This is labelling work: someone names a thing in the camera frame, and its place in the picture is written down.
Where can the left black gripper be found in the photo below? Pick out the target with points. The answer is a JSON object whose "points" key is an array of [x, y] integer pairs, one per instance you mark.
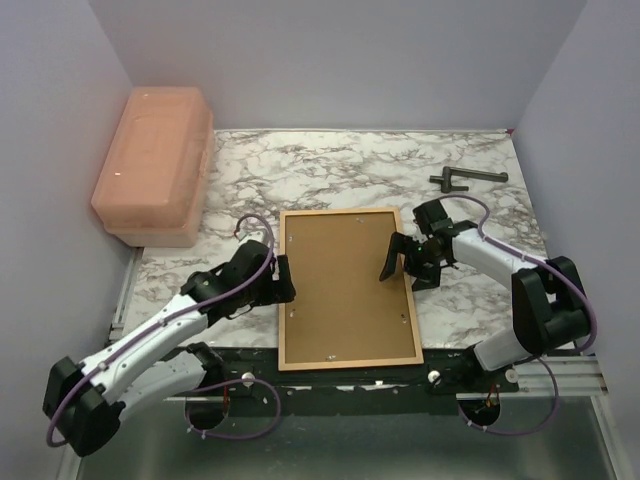
{"points": [[278, 291]]}

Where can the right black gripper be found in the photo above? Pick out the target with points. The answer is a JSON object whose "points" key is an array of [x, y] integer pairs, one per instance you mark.
{"points": [[425, 278]]}

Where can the brown frame backing board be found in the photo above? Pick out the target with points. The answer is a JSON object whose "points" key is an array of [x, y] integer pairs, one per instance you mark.
{"points": [[343, 315]]}

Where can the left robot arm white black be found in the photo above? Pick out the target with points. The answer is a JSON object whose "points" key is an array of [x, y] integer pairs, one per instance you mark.
{"points": [[87, 401]]}

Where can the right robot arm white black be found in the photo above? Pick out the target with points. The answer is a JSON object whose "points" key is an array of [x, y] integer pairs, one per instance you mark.
{"points": [[548, 303]]}

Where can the pink plastic storage box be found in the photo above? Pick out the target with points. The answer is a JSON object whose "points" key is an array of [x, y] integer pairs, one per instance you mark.
{"points": [[151, 190]]}

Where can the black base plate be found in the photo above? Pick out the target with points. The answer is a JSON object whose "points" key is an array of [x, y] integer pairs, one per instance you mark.
{"points": [[431, 387]]}

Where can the aluminium rail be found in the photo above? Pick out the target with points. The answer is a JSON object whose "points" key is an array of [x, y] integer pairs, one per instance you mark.
{"points": [[575, 377]]}

